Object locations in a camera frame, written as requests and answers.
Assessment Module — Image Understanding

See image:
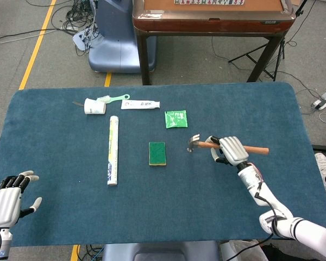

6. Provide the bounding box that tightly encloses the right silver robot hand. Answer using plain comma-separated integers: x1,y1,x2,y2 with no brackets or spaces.
209,135,250,166

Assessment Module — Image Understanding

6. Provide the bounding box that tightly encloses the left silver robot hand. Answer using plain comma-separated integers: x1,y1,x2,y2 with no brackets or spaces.
0,170,43,228

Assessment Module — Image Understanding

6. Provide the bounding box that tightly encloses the wooden handled claw hammer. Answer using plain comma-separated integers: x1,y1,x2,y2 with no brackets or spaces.
186,134,269,156

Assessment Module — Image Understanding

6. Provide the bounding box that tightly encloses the green and yellow sponge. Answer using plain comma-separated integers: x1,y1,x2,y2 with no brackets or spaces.
148,141,167,166

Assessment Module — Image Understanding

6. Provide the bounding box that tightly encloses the green foil packet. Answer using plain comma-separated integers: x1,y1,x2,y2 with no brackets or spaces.
164,109,189,129

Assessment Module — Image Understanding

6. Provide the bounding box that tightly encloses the blue table cloth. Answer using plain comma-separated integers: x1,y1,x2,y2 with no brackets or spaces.
0,82,326,247

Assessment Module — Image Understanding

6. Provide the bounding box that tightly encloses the white and black sneaker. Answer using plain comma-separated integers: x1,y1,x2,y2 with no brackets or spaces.
314,152,326,192

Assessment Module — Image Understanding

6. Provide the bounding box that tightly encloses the white plastic bag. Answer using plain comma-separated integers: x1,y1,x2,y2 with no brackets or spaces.
220,239,265,261

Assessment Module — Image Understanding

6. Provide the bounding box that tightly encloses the white power strip with plugs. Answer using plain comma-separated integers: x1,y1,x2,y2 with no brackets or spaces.
311,91,326,110

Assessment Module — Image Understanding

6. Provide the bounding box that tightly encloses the white toothpaste tube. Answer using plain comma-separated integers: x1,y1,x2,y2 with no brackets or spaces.
121,99,161,110

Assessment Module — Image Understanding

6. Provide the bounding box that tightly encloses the long white cardboard tube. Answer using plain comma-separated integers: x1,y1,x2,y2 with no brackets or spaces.
106,115,120,187

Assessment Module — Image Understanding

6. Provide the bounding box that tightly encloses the grey blue robot torso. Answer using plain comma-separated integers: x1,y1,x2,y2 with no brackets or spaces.
102,240,221,261

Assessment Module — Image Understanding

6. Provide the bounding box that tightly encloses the light green toothbrush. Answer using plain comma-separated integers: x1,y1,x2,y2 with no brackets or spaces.
96,94,130,104

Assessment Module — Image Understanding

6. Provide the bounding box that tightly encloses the brown mahjong table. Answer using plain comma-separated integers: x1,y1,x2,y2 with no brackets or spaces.
132,0,294,85

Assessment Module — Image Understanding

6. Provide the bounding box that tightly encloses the white paper cup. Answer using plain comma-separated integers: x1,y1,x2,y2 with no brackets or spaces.
84,98,107,115

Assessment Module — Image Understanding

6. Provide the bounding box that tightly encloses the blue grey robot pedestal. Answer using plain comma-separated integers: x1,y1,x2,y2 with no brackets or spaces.
87,0,157,73

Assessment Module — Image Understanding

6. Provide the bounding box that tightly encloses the white power strip under cables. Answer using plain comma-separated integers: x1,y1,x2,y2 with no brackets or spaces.
72,27,98,51

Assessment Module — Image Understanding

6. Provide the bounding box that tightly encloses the black floor cable bundle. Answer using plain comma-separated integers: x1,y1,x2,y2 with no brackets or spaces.
50,0,99,57

